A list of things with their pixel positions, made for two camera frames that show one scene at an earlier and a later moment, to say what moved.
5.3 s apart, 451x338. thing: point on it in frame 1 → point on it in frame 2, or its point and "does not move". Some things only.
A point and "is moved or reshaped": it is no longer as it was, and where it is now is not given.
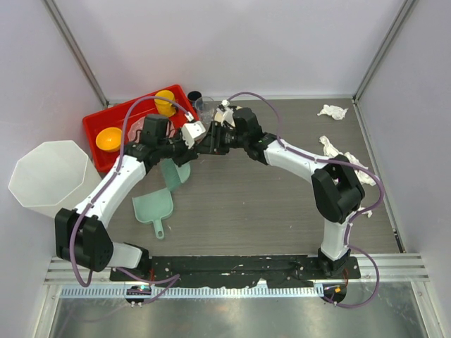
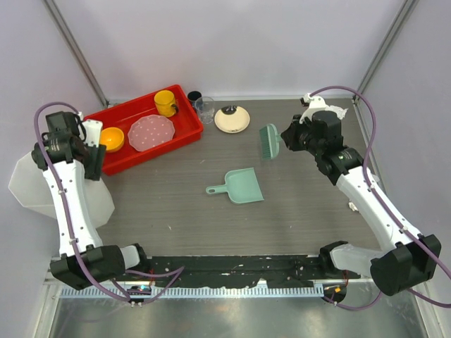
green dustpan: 154,207 → 242,185
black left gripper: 187,155 → 92,172
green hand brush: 173,174 is moved or reshaped
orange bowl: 109,139 does not move
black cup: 192,96 does not move
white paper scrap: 336,112 does not move
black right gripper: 213,144 → 290,135
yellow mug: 164,107 does not move
